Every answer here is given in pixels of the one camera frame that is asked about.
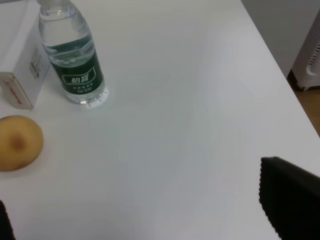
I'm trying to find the white appliance on wheels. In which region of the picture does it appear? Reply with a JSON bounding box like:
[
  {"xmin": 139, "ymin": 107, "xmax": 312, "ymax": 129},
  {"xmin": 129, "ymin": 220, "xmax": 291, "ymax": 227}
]
[{"xmin": 291, "ymin": 12, "xmax": 320, "ymax": 91}]

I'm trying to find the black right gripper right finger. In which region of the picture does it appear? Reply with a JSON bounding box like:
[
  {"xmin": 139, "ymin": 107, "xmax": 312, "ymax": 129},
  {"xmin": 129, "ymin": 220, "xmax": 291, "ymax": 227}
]
[{"xmin": 259, "ymin": 156, "xmax": 320, "ymax": 240}]

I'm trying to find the white cardboard box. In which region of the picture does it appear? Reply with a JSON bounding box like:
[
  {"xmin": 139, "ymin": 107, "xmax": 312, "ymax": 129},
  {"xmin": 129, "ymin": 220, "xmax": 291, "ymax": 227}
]
[{"xmin": 0, "ymin": 0, "xmax": 50, "ymax": 110}]

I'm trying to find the clear green-label water bottle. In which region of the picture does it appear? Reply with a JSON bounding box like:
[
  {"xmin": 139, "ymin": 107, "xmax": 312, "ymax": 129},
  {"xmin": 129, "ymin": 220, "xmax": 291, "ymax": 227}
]
[{"xmin": 38, "ymin": 0, "xmax": 105, "ymax": 104}]

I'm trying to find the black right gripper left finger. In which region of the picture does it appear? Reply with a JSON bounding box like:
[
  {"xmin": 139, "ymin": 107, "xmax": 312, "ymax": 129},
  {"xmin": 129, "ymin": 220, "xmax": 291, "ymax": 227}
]
[{"xmin": 0, "ymin": 201, "xmax": 16, "ymax": 240}]

